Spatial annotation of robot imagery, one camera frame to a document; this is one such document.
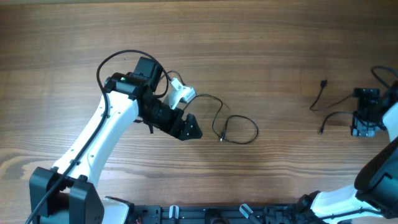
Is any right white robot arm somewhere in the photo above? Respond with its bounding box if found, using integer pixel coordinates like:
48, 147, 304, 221
303, 83, 397, 223

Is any black USB cable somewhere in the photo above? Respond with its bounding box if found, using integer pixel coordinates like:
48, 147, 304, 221
183, 93, 259, 146
309, 79, 357, 135

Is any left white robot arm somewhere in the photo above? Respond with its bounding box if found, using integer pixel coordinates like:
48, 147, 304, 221
27, 57, 202, 223

